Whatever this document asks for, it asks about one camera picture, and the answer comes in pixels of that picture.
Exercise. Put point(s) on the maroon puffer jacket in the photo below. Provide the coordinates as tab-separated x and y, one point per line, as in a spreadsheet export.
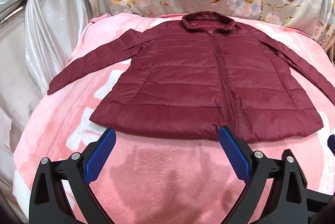
199	77

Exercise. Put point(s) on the pink printed blanket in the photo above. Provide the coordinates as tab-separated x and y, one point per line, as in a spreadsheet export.
162	177

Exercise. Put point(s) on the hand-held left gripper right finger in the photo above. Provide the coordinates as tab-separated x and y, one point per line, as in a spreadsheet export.
234	153

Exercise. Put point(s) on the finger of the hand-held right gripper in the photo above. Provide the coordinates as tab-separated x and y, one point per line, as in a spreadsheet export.
331	139

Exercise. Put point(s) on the white satin curtain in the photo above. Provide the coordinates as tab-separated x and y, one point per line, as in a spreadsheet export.
47	38

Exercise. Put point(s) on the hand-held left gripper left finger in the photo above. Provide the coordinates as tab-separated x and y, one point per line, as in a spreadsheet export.
100	154

